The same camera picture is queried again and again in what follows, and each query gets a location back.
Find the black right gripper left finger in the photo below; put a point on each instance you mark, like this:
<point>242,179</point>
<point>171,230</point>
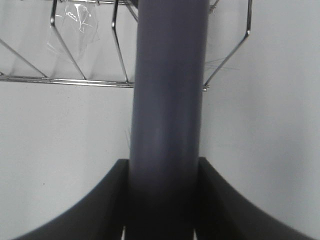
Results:
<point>100,215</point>

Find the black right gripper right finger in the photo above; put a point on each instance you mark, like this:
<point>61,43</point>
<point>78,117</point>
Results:
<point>237,207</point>

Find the clear tape piece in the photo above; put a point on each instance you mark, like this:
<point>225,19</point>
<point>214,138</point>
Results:
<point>77,23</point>

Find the chrome wire dish rack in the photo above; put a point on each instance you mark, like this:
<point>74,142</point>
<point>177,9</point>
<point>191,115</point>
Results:
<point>33,52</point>

